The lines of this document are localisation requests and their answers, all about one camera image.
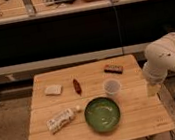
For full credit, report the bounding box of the dark red sausage toy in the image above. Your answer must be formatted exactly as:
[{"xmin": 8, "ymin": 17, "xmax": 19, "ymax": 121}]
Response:
[{"xmin": 73, "ymin": 79, "xmax": 82, "ymax": 95}]

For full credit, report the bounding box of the clear plastic cup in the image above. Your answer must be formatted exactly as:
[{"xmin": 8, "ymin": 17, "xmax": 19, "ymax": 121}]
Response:
[{"xmin": 103, "ymin": 78, "xmax": 121, "ymax": 96}]

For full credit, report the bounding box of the black and orange box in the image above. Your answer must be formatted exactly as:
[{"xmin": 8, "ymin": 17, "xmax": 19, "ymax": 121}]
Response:
[{"xmin": 104, "ymin": 64, "xmax": 123, "ymax": 74}]

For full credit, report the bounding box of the wooden folding table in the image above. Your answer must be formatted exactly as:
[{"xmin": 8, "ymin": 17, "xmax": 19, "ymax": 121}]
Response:
[{"xmin": 28, "ymin": 55, "xmax": 175, "ymax": 140}]

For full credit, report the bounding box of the white tube with cap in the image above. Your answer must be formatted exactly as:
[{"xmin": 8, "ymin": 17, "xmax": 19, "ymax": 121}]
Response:
[{"xmin": 46, "ymin": 106, "xmax": 82, "ymax": 134}]

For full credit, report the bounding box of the green ceramic bowl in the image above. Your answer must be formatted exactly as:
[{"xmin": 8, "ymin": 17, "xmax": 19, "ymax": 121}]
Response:
[{"xmin": 84, "ymin": 97, "xmax": 121, "ymax": 133}]

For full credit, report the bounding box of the white rectangular sponge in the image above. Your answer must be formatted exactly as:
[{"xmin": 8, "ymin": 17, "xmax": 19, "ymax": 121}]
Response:
[{"xmin": 44, "ymin": 84, "xmax": 62, "ymax": 96}]

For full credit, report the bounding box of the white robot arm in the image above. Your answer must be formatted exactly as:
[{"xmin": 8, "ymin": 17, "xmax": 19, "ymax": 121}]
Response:
[{"xmin": 142, "ymin": 32, "xmax": 175, "ymax": 96}]

